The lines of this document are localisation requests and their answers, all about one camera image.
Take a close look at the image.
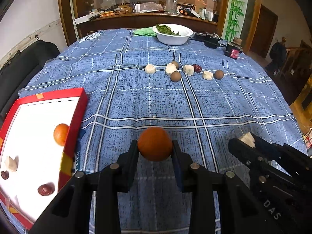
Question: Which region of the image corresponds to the white taro chunk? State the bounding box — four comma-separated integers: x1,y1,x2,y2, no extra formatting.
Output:
165,63,177,76
5,156,19,172
202,70,214,80
144,64,156,74
183,65,195,75
239,132,255,148

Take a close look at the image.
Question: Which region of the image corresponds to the orange tangerine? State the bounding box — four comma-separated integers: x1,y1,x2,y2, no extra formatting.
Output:
53,123,69,146
137,127,173,162

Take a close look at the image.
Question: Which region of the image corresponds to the red jujube date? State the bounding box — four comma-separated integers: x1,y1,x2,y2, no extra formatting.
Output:
192,64,202,73
38,183,55,196

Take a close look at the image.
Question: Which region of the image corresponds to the blue plaid tablecloth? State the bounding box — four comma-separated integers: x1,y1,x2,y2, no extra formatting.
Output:
7,28,308,234

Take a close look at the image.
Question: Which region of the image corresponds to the red white box lid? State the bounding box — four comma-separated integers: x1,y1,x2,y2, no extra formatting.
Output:
1,88,88,230

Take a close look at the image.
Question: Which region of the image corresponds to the dark jar red label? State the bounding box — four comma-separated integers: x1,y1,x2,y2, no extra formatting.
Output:
224,42,242,60

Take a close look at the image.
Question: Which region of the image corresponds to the red jujube in box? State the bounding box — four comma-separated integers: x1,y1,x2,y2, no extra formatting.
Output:
1,171,9,180

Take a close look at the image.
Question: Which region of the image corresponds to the black power adapter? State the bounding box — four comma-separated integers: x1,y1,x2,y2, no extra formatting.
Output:
194,32,220,49

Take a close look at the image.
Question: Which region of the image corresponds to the white bowl with greens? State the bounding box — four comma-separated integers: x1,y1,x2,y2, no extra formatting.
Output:
152,24,194,45

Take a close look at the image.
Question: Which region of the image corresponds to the wooden sideboard cabinet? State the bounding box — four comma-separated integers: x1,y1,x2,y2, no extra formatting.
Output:
58,0,262,51

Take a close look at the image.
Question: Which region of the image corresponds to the black sofa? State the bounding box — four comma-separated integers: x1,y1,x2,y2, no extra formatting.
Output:
0,40,60,124

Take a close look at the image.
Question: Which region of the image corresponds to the green cloth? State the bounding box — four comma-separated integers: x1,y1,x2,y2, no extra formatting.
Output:
133,27,157,37

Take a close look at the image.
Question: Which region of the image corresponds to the clear glass jar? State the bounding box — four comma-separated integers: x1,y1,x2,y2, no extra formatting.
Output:
165,0,177,14

